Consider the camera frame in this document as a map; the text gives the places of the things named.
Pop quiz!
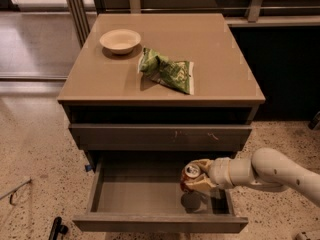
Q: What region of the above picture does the red coke can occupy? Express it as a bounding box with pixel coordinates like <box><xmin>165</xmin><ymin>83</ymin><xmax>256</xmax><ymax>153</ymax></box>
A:
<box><xmin>180</xmin><ymin>163</ymin><xmax>202</xmax><ymax>193</ymax></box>

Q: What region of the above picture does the green chip bag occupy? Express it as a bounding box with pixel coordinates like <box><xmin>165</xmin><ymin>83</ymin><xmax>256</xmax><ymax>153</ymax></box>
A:
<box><xmin>138</xmin><ymin>47</ymin><xmax>195</xmax><ymax>95</ymax></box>

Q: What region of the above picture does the black object on floor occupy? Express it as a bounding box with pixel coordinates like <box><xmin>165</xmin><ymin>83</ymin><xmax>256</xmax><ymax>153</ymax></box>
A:
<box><xmin>48</xmin><ymin>216</ymin><xmax>69</xmax><ymax>240</ymax></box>

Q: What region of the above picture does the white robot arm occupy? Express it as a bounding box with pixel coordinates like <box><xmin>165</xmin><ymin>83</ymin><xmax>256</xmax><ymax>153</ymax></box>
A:
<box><xmin>181</xmin><ymin>148</ymin><xmax>320</xmax><ymax>206</ymax></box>

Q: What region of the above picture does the metal railing frame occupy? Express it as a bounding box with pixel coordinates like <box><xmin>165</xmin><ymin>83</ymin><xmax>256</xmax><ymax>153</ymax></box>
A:
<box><xmin>66</xmin><ymin>0</ymin><xmax>320</xmax><ymax>42</ymax></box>

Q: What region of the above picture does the white paper bowl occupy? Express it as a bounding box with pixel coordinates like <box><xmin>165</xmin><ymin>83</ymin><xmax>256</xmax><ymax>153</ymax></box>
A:
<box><xmin>99</xmin><ymin>29</ymin><xmax>141</xmax><ymax>55</ymax></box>

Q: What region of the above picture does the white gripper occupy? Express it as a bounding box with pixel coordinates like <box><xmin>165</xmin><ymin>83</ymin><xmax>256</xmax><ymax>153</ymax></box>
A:
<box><xmin>184</xmin><ymin>158</ymin><xmax>234</xmax><ymax>192</ymax></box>

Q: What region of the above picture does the grey drawer cabinet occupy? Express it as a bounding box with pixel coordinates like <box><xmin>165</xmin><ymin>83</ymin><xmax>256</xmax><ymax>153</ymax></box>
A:
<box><xmin>58</xmin><ymin>14</ymin><xmax>265</xmax><ymax>165</ymax></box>

